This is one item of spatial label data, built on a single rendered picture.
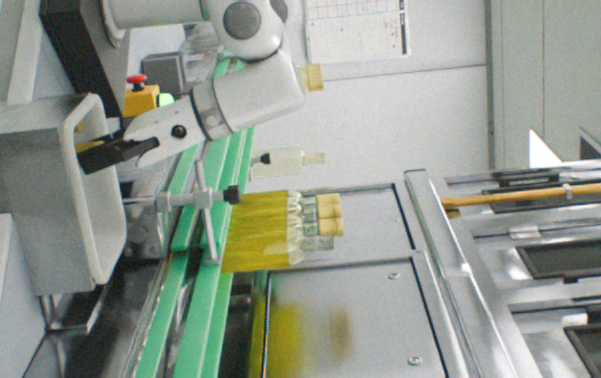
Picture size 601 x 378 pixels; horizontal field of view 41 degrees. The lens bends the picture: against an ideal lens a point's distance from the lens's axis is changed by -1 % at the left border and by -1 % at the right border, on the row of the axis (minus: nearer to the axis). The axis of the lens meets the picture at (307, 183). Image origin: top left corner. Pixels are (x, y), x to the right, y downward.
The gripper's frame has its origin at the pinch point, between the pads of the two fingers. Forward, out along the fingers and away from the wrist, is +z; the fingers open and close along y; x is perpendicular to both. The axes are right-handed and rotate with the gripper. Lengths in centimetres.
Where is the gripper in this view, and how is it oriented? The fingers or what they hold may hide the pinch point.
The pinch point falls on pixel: (98, 154)
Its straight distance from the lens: 110.4
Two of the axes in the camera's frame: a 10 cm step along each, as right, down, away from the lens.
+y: -0.2, -3.6, 9.3
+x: -3.6, -8.7, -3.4
